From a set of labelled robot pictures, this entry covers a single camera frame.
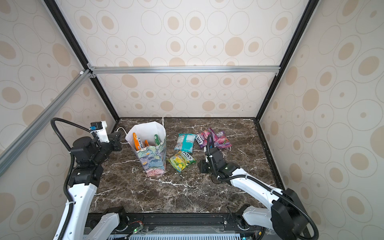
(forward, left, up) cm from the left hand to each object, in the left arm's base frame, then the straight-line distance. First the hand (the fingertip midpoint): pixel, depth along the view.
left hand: (123, 130), depth 69 cm
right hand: (-5, -36, -24) cm, 43 cm away
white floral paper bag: (+11, -4, -22) cm, 25 cm away
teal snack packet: (+15, -26, -32) cm, 44 cm away
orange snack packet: (+1, -2, -12) cm, 12 cm away
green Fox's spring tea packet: (+8, -10, -20) cm, 24 cm away
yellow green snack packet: (0, -24, -30) cm, 39 cm away
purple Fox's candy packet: (+18, -37, -31) cm, 52 cm away
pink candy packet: (+14, -50, -29) cm, 60 cm away
